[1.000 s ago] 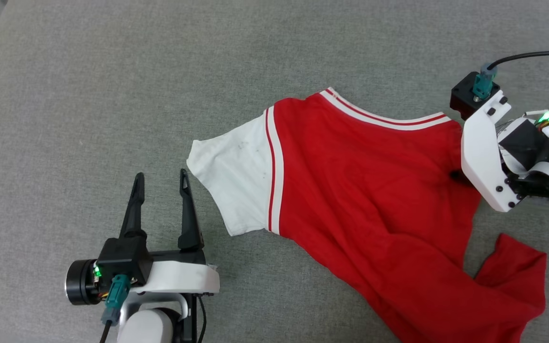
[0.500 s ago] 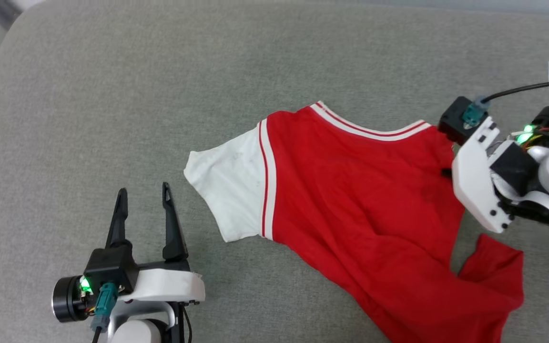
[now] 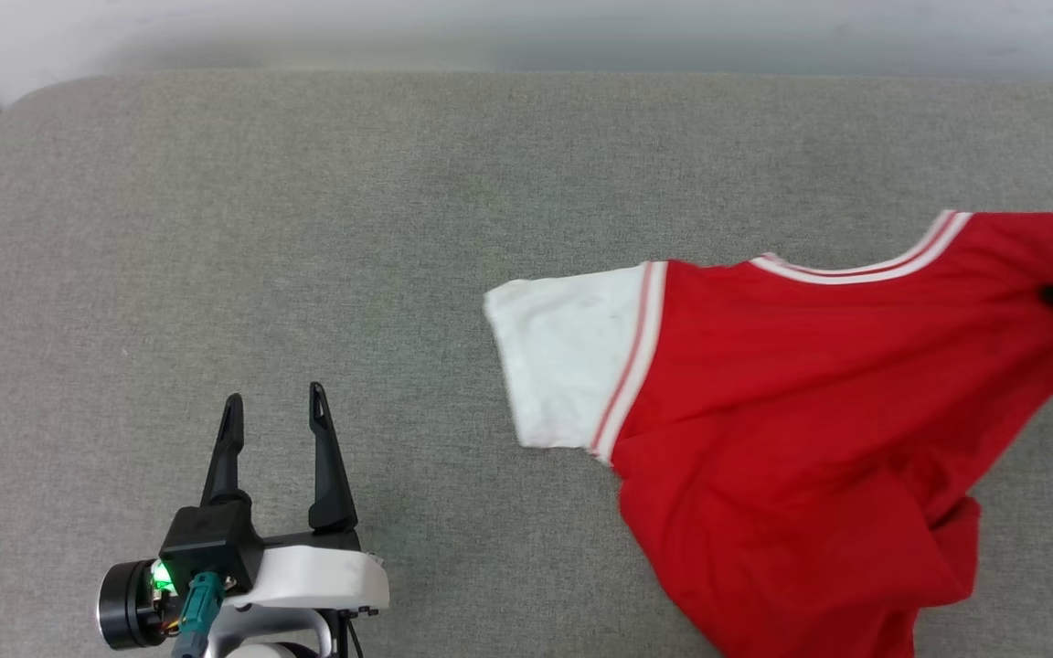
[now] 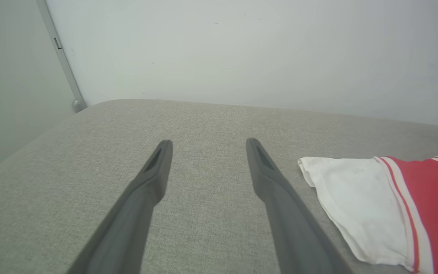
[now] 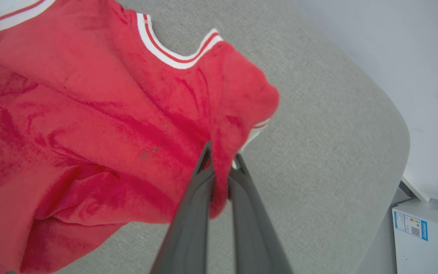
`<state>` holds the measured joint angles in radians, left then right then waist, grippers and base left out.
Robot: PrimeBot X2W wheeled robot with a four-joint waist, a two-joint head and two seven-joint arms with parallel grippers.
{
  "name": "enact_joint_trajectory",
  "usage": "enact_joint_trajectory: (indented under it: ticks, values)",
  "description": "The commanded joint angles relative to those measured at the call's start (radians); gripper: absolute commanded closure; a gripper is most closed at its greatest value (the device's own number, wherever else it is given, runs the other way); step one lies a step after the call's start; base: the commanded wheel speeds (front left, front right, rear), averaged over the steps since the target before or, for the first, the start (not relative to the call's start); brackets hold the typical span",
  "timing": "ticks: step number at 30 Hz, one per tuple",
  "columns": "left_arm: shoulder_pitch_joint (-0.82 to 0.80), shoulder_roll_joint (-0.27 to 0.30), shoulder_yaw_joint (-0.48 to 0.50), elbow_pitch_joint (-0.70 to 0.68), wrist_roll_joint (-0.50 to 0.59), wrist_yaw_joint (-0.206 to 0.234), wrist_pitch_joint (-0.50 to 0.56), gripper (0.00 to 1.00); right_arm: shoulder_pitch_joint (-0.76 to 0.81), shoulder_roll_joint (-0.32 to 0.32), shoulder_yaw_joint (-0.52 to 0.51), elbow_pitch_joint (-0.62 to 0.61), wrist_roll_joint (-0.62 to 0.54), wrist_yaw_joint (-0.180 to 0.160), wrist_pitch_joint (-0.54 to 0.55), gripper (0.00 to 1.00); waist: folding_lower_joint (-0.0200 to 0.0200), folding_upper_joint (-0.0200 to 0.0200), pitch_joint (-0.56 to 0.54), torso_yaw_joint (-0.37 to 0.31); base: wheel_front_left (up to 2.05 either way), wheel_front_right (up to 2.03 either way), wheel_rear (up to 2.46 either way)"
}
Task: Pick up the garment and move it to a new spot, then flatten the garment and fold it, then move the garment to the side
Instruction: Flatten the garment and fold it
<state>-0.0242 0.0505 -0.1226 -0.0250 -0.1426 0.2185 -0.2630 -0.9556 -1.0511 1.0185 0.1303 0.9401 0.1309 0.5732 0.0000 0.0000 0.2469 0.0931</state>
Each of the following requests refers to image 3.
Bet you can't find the thin black cable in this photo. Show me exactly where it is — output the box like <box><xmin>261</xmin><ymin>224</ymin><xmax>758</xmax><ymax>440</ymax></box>
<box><xmin>333</xmin><ymin>610</ymin><xmax>365</xmax><ymax>658</ymax></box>

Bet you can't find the red and white shirt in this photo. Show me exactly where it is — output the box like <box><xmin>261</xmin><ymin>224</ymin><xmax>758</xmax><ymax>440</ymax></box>
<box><xmin>484</xmin><ymin>210</ymin><xmax>1053</xmax><ymax>658</ymax></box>

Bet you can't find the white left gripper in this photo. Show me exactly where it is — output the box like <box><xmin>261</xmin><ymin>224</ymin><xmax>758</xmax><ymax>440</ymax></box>
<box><xmin>97</xmin><ymin>382</ymin><xmax>390</xmax><ymax>658</ymax></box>

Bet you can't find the black cable with teal plug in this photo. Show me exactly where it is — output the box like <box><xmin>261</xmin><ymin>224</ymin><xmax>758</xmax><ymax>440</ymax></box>
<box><xmin>170</xmin><ymin>571</ymin><xmax>228</xmax><ymax>658</ymax></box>

